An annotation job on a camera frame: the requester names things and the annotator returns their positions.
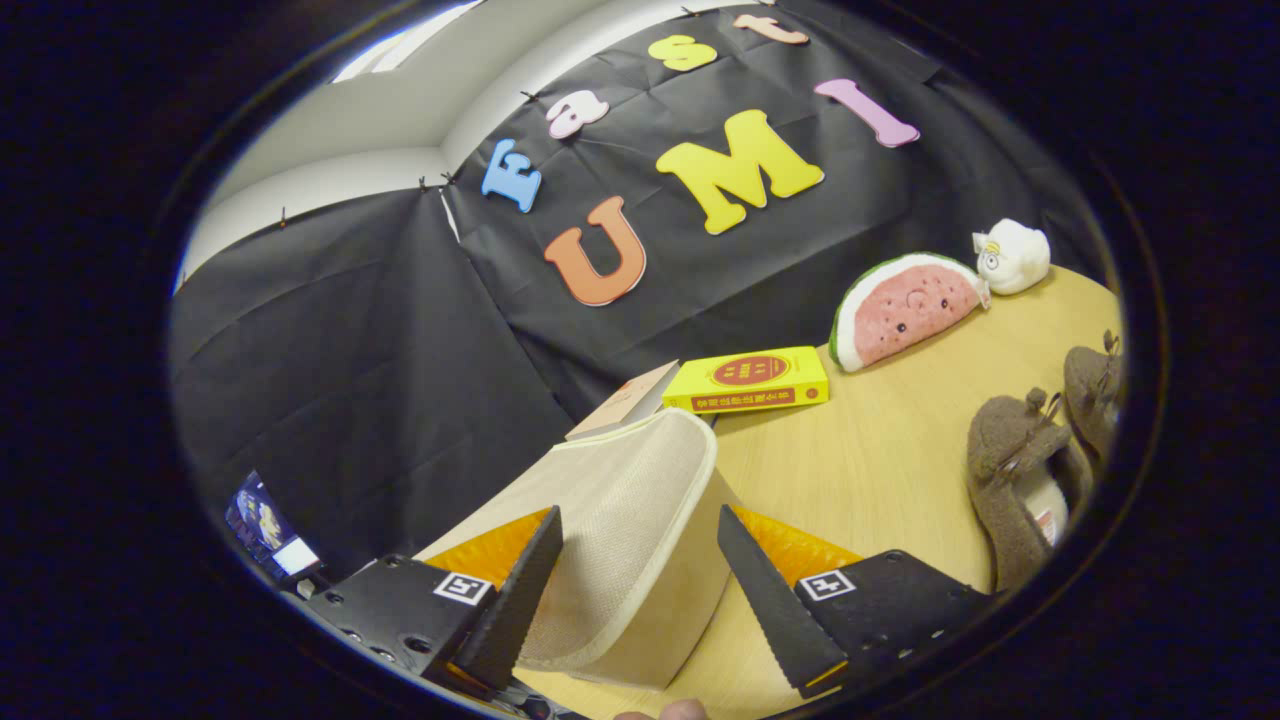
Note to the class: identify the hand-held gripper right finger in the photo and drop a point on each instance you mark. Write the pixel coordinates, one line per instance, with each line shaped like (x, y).
(775, 610)

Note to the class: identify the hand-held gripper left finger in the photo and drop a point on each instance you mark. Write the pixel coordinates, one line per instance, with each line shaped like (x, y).
(515, 610)

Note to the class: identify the beige fabric storage box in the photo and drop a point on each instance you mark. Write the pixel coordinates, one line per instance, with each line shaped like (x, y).
(620, 500)

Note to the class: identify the brown fuzzy shoe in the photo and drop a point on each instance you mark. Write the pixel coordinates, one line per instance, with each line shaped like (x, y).
(1000, 470)
(1090, 390)

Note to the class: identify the beige book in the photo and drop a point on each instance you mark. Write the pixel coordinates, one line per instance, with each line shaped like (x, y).
(625, 405)

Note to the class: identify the yellow book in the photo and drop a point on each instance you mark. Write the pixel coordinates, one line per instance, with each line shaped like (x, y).
(750, 372)

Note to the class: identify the computer monitor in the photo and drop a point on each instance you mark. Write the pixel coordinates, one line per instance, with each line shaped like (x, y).
(265, 525)

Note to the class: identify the black backdrop cloth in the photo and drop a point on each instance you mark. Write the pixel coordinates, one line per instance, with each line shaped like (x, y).
(350, 350)

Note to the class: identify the watermelon plush toy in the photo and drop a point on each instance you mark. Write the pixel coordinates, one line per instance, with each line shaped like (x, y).
(905, 315)

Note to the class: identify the white plush toy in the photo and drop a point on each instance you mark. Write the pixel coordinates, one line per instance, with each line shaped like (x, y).
(1015, 255)

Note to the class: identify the ceiling light panel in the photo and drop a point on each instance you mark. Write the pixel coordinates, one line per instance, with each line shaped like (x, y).
(400, 45)

